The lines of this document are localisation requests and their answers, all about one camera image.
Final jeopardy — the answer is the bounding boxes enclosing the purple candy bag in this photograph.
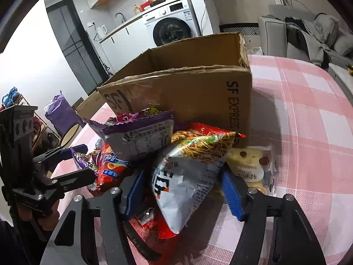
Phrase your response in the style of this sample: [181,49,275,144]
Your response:
[71,148,101,174]

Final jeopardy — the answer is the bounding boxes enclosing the red crisp snack bag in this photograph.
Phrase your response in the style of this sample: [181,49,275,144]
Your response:
[87,143,132,197]

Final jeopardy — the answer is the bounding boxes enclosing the red white noodle packet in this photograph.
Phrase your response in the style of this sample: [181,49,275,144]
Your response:
[124,205,179,264]

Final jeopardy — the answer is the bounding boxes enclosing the purple white snack bag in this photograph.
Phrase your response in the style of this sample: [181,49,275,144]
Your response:
[86,108,174,161]

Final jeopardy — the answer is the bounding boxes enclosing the yellow cake package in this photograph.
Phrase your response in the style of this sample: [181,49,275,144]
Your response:
[226,144,278,196]

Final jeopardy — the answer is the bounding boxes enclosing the purple plastic bag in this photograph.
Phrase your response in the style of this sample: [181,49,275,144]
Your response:
[44,92,85,136]

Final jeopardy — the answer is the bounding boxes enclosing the shoe rack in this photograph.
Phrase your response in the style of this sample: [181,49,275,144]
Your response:
[1,87,60,157]

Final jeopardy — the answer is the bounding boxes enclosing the cardboard box on floor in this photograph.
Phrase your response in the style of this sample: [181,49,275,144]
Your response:
[75,91,105,119]

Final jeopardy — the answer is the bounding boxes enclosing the black glass door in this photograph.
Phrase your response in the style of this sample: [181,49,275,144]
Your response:
[46,0,108,95]

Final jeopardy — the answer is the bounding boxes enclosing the white kitchen cabinets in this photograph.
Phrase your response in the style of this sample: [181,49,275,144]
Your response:
[101,19,155,73]

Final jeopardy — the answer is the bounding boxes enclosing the white electric kettle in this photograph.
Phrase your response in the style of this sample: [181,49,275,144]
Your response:
[96,25,108,40]

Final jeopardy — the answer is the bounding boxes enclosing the SF cardboard box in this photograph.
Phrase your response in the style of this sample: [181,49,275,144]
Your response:
[96,32,253,148]

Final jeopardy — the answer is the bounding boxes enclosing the white side table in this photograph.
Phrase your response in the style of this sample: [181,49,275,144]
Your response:
[328,63,353,104]

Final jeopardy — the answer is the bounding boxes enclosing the white washing machine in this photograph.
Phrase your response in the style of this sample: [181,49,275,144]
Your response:
[142,0,201,47]

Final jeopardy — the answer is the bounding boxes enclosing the grey clothes pile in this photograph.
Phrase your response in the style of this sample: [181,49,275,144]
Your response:
[285,13,339,67]

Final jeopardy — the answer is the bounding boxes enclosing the black white patterned basket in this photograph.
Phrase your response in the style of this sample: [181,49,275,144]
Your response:
[219,23,262,50]

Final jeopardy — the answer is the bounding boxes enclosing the grey sofa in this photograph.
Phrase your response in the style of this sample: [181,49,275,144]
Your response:
[258,4,352,69]

